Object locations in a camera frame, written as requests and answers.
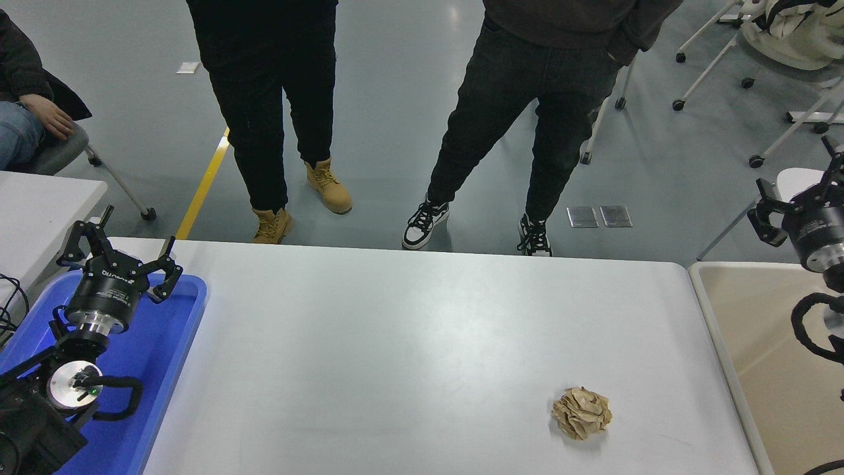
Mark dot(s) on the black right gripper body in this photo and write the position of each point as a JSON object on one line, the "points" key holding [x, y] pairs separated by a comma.
{"points": [[821, 231]]}

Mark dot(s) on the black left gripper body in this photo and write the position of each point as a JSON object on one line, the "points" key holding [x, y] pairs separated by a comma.
{"points": [[105, 290]]}

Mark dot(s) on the tan paper ball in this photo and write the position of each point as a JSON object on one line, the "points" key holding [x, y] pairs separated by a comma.
{"points": [[581, 414]]}

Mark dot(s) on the seated person's hand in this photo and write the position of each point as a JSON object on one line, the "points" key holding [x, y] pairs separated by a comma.
{"points": [[49, 117]]}

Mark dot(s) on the white round table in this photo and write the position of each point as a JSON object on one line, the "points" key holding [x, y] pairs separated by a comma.
{"points": [[798, 181]]}

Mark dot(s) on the white rectangular side table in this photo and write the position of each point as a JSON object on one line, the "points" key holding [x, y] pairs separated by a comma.
{"points": [[39, 211]]}

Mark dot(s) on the blue plastic tray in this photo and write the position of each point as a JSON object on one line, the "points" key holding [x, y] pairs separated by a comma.
{"points": [[165, 343]]}

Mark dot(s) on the cream jacket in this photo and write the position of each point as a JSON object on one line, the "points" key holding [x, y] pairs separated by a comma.
{"points": [[798, 36]]}

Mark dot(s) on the metal floor socket plate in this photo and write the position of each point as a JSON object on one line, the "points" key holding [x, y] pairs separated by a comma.
{"points": [[616, 216], [582, 217]]}

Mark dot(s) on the large pale plastic bin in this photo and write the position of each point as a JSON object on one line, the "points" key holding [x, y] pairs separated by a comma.
{"points": [[758, 396]]}

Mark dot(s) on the seated person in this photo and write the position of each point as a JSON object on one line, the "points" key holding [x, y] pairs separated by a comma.
{"points": [[20, 66]]}

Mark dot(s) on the white frame rolling chair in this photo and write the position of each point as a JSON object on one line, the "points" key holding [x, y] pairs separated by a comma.
{"points": [[791, 72], [705, 30]]}

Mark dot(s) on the grey seat white frame chair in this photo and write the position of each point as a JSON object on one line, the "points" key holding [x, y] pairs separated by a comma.
{"points": [[597, 125]]}

